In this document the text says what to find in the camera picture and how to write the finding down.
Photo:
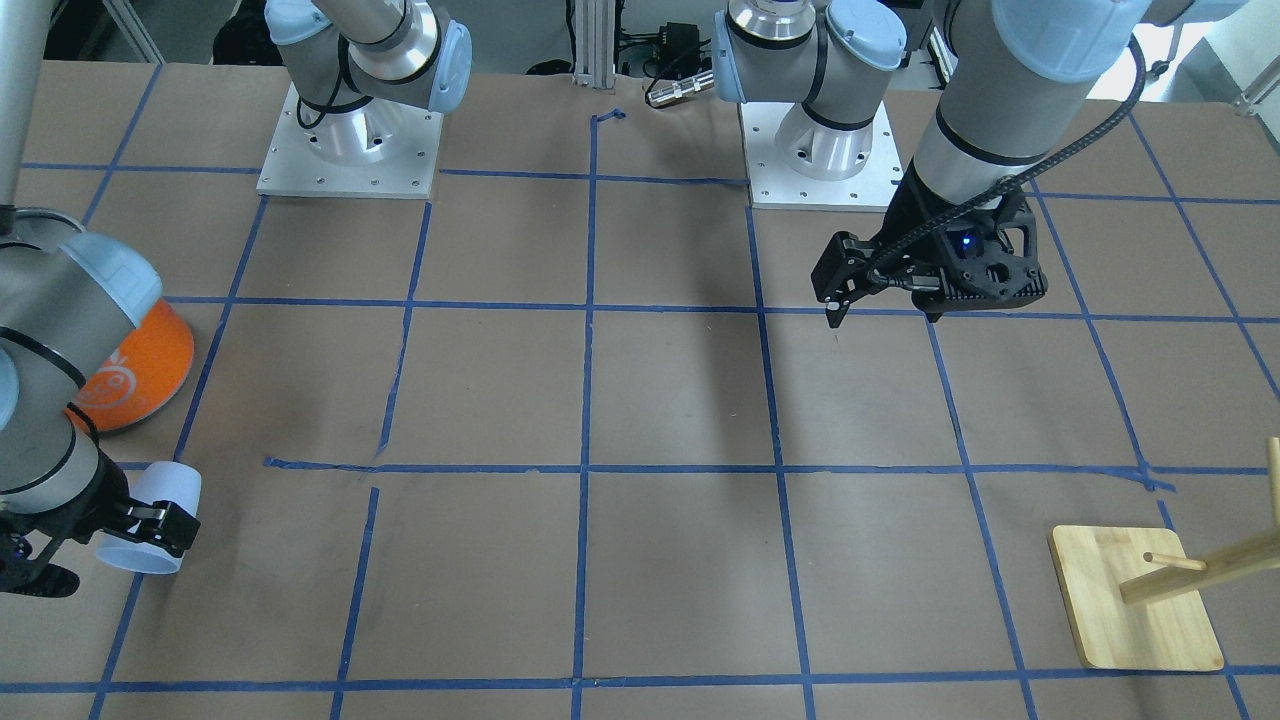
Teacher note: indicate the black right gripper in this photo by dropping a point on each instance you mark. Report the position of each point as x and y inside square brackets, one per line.
[98, 497]

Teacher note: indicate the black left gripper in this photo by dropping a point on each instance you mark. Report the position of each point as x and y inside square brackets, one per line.
[918, 218]

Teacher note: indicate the light blue plastic cup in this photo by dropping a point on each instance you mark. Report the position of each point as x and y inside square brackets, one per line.
[161, 521]

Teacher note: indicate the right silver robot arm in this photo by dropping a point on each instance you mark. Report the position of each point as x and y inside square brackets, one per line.
[371, 82]

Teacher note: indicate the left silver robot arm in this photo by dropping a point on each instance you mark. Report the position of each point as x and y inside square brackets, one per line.
[1036, 82]

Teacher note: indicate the wooden cup rack stand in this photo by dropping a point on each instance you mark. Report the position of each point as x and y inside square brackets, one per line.
[1133, 594]

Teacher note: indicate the orange soda can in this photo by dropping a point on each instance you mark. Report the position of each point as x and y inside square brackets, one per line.
[141, 375]

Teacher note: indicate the silver metal connector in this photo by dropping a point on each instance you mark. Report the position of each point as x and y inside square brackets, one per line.
[680, 90]

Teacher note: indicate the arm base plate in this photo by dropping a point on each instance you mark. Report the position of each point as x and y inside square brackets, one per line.
[795, 163]
[380, 151]

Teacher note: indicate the aluminium frame post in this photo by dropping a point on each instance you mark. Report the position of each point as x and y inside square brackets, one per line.
[594, 38]

